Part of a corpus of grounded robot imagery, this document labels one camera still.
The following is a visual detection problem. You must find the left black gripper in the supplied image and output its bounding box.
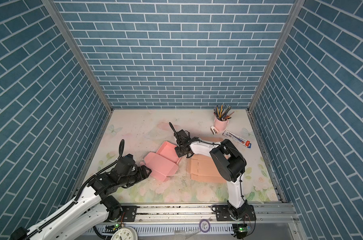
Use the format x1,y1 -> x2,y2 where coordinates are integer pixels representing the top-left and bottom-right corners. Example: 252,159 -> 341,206
119,164 -> 154,188

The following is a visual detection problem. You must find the aluminium mounting rail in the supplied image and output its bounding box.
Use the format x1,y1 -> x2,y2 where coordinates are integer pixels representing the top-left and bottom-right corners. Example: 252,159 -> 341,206
50,202 -> 299,226

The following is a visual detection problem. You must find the pink pencil cup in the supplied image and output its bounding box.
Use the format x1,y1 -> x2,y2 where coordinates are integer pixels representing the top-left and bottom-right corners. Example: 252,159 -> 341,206
213,117 -> 229,132

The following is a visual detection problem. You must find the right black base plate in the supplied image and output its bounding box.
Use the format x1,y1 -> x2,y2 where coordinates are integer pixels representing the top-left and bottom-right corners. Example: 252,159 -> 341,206
211,203 -> 256,222

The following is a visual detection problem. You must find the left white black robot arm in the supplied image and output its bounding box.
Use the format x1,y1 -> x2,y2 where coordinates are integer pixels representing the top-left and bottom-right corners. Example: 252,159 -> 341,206
10,154 -> 151,240

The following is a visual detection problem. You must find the orange paper box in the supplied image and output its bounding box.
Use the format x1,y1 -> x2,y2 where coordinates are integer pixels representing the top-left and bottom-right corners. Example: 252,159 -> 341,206
186,146 -> 226,183

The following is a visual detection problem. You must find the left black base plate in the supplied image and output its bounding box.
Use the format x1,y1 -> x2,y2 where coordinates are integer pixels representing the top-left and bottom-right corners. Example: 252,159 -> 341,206
108,206 -> 137,223

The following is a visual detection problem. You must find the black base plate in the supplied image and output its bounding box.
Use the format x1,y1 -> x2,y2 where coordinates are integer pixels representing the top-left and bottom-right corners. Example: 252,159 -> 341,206
108,206 -> 137,223
211,203 -> 256,222

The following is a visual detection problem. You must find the coloured pencils bundle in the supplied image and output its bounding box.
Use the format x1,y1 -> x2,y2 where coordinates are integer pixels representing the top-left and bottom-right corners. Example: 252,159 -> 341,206
213,105 -> 234,122

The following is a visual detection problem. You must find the pink paper box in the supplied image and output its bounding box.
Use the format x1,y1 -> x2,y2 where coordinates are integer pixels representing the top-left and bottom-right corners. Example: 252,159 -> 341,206
140,141 -> 180,182

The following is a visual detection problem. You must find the white round clock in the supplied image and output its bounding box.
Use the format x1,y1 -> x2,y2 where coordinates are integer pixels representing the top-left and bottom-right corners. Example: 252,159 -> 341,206
111,227 -> 138,240

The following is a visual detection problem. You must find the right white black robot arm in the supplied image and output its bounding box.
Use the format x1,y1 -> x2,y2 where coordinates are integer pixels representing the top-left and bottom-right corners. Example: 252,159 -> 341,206
174,130 -> 251,220

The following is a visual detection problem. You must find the white toothpaste tube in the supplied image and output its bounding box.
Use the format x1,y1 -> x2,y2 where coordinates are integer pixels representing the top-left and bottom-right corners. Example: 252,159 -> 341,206
222,130 -> 251,149

